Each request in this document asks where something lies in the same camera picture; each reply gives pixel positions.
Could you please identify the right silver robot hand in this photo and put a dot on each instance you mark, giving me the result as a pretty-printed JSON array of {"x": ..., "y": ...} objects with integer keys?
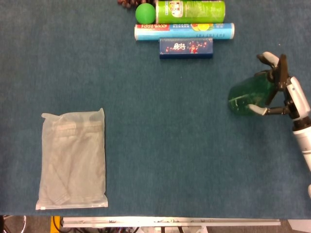
[{"x": 300, "y": 99}]

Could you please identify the green spray bottle black trigger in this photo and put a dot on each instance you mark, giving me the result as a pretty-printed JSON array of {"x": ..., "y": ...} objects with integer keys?
[{"x": 247, "y": 94}]

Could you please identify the frosted bag with grey clothes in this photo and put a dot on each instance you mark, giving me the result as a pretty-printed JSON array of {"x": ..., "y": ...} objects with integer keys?
[{"x": 73, "y": 157}]

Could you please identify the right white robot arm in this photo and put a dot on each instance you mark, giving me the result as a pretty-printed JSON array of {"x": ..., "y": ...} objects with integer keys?
[{"x": 303, "y": 140}]

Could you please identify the dark blue printed box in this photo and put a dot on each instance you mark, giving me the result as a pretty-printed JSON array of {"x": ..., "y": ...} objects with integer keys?
[{"x": 185, "y": 48}]

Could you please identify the white panel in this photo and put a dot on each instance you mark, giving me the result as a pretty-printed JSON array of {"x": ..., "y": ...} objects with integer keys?
[{"x": 300, "y": 225}]

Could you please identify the blue felt table cloth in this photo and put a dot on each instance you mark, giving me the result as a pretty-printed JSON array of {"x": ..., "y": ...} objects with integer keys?
[{"x": 170, "y": 133}]

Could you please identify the green cylindrical can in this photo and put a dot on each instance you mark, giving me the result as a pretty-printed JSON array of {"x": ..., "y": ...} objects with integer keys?
[{"x": 194, "y": 12}]

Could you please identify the blue food wrap roll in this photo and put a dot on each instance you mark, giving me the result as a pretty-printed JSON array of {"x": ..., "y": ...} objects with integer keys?
[{"x": 150, "y": 34}]

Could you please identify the green ball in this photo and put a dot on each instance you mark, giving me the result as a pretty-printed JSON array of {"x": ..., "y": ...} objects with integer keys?
[{"x": 145, "y": 13}]

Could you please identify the dark red grape bunch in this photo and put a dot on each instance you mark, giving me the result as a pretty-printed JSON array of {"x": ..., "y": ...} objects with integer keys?
[{"x": 126, "y": 3}]

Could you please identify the aluminium rail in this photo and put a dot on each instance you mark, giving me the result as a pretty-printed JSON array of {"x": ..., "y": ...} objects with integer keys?
[{"x": 145, "y": 221}]

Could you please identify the yellow frame post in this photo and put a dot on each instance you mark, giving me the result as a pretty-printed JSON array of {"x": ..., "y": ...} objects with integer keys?
[{"x": 55, "y": 225}]

